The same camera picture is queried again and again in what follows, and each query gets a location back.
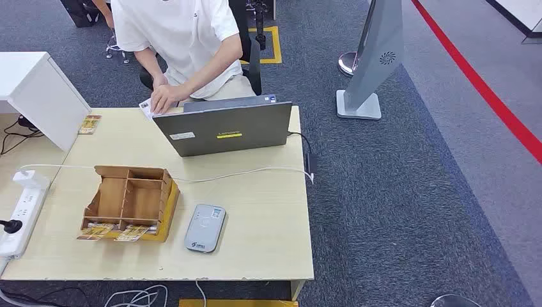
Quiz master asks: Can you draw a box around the person's left hand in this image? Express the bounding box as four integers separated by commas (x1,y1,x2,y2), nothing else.
150,84,187,115

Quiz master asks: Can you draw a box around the white ID card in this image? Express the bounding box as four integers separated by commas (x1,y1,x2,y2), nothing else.
139,98,155,122

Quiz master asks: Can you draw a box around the person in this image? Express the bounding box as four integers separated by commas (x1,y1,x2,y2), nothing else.
111,0,258,115
91,0,115,29

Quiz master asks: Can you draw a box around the stack of yellow key cards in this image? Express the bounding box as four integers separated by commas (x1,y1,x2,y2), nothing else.
78,114,102,136

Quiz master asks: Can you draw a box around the wooden card organiser box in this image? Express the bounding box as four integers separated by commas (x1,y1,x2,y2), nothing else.
80,165,181,243

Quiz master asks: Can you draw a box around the grey card reader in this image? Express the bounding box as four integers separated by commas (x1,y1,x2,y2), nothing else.
184,204,227,254

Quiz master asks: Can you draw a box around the chrome chair base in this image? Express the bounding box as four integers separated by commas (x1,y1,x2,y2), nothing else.
105,31,131,65

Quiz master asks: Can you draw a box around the grey laptop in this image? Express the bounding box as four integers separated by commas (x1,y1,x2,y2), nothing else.
152,93,293,158

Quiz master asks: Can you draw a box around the black bag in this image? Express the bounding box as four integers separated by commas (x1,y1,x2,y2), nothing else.
59,0,102,28

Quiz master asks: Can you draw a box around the black stand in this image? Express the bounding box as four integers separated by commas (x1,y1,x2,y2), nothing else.
245,0,268,51

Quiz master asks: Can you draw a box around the white cabinet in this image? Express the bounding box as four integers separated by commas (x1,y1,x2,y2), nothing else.
0,51,92,152

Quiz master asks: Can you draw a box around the white charger plug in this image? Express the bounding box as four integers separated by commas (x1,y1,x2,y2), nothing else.
12,170,50,190

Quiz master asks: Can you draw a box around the chrome stanchion base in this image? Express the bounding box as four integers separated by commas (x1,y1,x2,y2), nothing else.
337,51,360,78
430,294,484,307

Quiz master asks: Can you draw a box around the white power strip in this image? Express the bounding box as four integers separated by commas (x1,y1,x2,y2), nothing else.
0,186,47,259

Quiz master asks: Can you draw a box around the black power plug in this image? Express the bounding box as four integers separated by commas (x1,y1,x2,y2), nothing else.
0,219,23,235

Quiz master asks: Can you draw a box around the grey kiosk stand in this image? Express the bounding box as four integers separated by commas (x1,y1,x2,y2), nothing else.
336,0,405,121

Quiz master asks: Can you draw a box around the yellow floor tape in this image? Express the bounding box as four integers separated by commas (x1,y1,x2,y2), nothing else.
178,299,299,307

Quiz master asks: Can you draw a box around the wooden desk leg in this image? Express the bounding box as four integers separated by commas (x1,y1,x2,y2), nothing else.
290,280,307,302

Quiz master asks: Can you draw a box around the white platform with black edge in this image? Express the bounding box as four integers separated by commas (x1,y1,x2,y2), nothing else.
484,0,542,39

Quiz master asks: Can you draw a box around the long white charging cable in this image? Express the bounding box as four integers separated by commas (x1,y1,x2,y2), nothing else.
19,164,315,185

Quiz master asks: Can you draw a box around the black laptop power cable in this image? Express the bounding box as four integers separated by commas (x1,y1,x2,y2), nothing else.
288,131,313,155

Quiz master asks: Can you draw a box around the black cable with plug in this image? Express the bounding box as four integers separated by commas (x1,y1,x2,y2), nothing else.
0,115,45,156

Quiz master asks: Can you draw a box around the white looped cable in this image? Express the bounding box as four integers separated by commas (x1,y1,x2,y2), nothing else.
104,285,169,307

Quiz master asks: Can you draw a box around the thin white cable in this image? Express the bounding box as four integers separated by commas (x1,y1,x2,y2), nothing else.
195,281,208,307

